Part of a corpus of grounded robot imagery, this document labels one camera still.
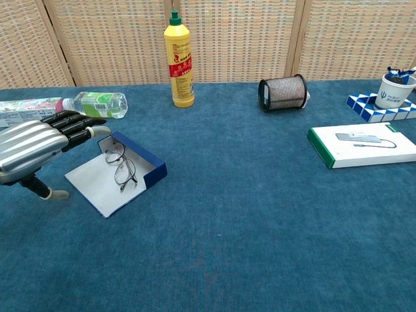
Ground blue felt table cover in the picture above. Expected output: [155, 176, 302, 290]
[0, 79, 416, 312]

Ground woven bamboo folding screen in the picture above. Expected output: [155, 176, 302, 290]
[0, 0, 416, 89]

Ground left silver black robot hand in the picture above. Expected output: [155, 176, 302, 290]
[0, 109, 112, 201]

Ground blue foil snack wrapper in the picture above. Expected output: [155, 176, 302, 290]
[386, 66, 416, 86]

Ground blue white snake puzzle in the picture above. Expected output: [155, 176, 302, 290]
[346, 92, 416, 124]

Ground wire-frame eyeglasses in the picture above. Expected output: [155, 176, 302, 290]
[104, 140, 138, 192]

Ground floral toothpaste box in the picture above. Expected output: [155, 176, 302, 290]
[0, 96, 64, 129]

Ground yellow bottle green cap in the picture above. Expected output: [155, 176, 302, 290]
[163, 9, 196, 109]

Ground white green adapter box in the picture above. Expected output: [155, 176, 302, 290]
[307, 122, 416, 170]

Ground white paper cup blue logo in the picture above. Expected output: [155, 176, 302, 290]
[374, 73, 416, 110]

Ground black mesh pen holder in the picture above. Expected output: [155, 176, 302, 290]
[258, 73, 308, 113]

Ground clear water bottle green label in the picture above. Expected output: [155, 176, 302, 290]
[62, 91, 129, 120]

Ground blue cardboard box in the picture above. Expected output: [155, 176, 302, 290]
[64, 131, 168, 219]

